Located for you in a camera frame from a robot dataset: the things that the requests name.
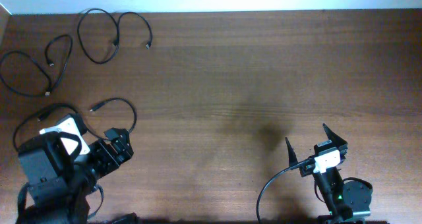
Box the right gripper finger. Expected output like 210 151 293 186
322 123 347 148
285 137 298 167

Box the black USB cable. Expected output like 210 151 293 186
11 97 138 152
0 34 73 99
76 8 154 65

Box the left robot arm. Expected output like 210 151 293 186
16 128 134 223

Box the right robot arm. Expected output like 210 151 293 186
286 124 373 223

